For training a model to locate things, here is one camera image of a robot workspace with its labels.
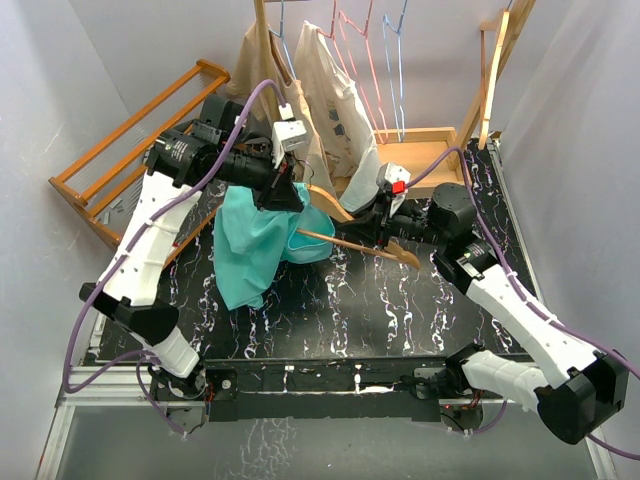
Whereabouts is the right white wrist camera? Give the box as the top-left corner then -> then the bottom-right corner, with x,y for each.
376,162 -> 411,216

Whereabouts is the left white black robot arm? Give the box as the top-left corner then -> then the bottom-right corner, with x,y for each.
79,95 -> 307,399

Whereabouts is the beige t shirt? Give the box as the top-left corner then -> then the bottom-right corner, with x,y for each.
223,19 -> 346,196

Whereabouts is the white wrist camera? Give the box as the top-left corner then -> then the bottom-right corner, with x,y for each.
272,103 -> 309,169
376,162 -> 411,216

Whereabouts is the white printed t shirt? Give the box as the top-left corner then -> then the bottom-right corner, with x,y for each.
294,21 -> 381,212

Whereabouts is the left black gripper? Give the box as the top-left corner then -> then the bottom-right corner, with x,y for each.
220,142 -> 305,212

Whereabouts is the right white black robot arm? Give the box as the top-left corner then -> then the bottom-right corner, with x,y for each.
337,182 -> 629,445

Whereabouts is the blue hanger under beige shirt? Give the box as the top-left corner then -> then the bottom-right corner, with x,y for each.
270,0 -> 297,80

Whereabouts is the pink wire hanger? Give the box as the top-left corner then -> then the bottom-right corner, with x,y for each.
329,1 -> 390,145

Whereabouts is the orange wooden shelf rack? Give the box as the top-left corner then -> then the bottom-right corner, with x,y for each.
49,59 -> 231,250

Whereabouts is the blue wire hanger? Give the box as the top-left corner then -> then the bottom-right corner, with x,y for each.
382,0 -> 408,143

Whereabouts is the teal t shirt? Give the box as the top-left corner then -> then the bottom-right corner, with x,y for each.
213,183 -> 335,310

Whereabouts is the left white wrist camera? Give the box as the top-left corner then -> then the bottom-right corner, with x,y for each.
272,103 -> 309,169

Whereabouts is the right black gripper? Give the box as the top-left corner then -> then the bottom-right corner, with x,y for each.
336,191 -> 447,250

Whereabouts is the wooden clothes rack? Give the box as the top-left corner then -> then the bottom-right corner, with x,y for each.
239,1 -> 533,200

